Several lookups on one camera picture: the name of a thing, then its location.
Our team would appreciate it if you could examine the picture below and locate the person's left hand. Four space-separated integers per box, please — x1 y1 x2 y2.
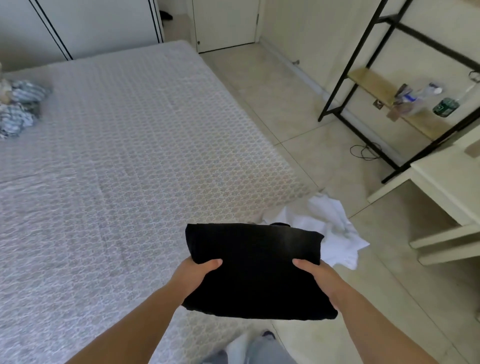
168 257 225 303

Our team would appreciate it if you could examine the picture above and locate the person's left forearm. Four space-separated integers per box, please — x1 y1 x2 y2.
66 285 185 364

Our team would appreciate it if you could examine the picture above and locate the white door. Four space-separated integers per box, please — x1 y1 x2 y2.
186 0 264 55

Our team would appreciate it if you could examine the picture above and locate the person's right hand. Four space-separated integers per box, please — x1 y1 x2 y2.
291 257 352 310

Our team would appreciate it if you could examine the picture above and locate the floral bunched quilt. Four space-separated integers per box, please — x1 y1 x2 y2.
0 78 52 140

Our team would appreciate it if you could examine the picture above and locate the white wardrobe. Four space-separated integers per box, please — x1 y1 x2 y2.
0 0 168 75

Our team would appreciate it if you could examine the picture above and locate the black cable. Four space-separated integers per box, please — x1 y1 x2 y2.
348 142 385 162

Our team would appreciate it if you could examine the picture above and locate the clear bottle green label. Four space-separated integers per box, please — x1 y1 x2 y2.
432 78 480 120

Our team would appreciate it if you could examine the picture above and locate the white garment on floor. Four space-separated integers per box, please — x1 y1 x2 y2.
261 193 372 272

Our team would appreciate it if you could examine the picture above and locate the black metal rack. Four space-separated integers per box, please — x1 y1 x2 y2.
317 0 480 186

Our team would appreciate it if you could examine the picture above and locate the person's right forearm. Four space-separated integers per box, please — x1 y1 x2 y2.
330 288 440 364

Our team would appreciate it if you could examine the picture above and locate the white side table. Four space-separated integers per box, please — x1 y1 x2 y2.
366 126 480 267

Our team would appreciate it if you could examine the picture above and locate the bed with grey patterned sheet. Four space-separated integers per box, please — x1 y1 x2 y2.
0 39 316 364

